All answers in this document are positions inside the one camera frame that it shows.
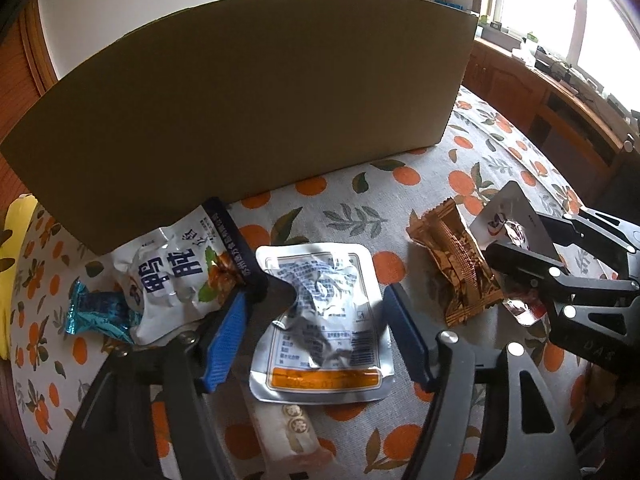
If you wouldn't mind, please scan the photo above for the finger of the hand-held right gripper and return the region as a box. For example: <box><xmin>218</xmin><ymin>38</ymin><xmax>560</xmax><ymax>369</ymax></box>
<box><xmin>485</xmin><ymin>242</ymin><xmax>640</xmax><ymax>371</ymax></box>
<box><xmin>539</xmin><ymin>207</ymin><xmax>640</xmax><ymax>278</ymax></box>

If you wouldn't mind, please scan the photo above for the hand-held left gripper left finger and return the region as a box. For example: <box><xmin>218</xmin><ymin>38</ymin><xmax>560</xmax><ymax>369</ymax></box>
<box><xmin>55</xmin><ymin>287</ymin><xmax>251</xmax><ymax>480</ymax></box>

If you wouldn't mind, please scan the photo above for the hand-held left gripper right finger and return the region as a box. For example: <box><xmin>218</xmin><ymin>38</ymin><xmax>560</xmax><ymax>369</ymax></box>
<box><xmin>384</xmin><ymin>282</ymin><xmax>583</xmax><ymax>480</ymax></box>

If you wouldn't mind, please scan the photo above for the white foil snack pouch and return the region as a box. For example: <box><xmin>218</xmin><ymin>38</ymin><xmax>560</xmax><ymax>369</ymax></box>
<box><xmin>472</xmin><ymin>181</ymin><xmax>561</xmax><ymax>261</ymax></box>
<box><xmin>249</xmin><ymin>242</ymin><xmax>396</xmax><ymax>403</ymax></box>

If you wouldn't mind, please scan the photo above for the red pink snack packet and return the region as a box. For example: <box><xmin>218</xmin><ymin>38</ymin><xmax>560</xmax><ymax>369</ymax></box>
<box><xmin>502</xmin><ymin>280</ymin><xmax>548</xmax><ymax>328</ymax></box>

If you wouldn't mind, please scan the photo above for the brown gold snack packet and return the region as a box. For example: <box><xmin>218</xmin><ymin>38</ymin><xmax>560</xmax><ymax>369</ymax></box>
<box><xmin>406</xmin><ymin>197</ymin><xmax>503</xmax><ymax>328</ymax></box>

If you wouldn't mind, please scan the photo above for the white blue print snack pouch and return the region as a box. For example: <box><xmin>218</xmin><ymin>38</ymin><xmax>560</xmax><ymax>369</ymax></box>
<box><xmin>111</xmin><ymin>197</ymin><xmax>271</xmax><ymax>346</ymax></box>

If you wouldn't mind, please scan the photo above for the white pastry packet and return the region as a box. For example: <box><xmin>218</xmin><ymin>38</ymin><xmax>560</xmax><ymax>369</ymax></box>
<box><xmin>247</xmin><ymin>400</ymin><xmax>341</xmax><ymax>480</ymax></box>

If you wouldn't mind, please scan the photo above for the teal candy wrapper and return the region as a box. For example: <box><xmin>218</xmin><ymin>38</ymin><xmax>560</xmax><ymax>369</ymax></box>
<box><xmin>65</xmin><ymin>280</ymin><xmax>143</xmax><ymax>343</ymax></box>

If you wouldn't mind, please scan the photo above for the brown cardboard box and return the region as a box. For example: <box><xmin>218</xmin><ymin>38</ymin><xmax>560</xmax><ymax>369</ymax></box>
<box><xmin>0</xmin><ymin>0</ymin><xmax>478</xmax><ymax>256</ymax></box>

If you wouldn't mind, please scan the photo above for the orange fruit print tablecloth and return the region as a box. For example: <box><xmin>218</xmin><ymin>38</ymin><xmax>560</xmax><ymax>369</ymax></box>
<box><xmin>10</xmin><ymin>82</ymin><xmax>601</xmax><ymax>480</ymax></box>

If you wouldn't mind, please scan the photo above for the long wooden cabinet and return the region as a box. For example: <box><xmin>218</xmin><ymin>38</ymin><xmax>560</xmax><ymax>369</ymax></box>
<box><xmin>460</xmin><ymin>37</ymin><xmax>640</xmax><ymax>201</ymax></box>

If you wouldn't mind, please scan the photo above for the yellow plush toy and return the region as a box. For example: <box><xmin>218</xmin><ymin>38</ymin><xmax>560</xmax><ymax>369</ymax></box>
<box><xmin>0</xmin><ymin>192</ymin><xmax>38</xmax><ymax>361</ymax></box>

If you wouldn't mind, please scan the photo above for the wooden framed window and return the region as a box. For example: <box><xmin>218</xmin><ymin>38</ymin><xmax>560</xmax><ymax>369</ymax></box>
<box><xmin>480</xmin><ymin>0</ymin><xmax>640</xmax><ymax>111</ymax></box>

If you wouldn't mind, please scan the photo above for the wooden slatted wardrobe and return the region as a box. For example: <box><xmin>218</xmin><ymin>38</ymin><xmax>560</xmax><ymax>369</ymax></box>
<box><xmin>0</xmin><ymin>10</ymin><xmax>58</xmax><ymax>136</ymax></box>

